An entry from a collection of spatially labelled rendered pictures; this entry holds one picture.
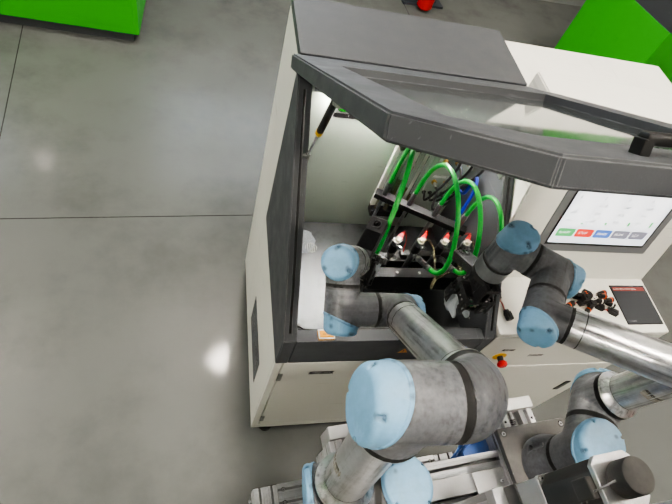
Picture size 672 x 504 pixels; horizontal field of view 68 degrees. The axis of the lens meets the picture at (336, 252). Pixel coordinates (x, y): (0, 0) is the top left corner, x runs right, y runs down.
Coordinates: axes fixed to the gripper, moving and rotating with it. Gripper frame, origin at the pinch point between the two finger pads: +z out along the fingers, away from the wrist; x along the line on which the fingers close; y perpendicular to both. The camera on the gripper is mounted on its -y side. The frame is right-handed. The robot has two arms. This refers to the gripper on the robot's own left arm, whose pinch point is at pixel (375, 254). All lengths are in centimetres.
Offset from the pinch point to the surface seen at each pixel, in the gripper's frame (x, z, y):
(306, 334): -11.7, 5.9, 29.9
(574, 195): 44, 34, -38
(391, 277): 1.9, 28.5, 6.8
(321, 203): -32.6, 36.8, -7.4
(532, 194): 32, 28, -33
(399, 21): -23, 18, -68
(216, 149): -146, 141, -14
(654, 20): 77, 308, -233
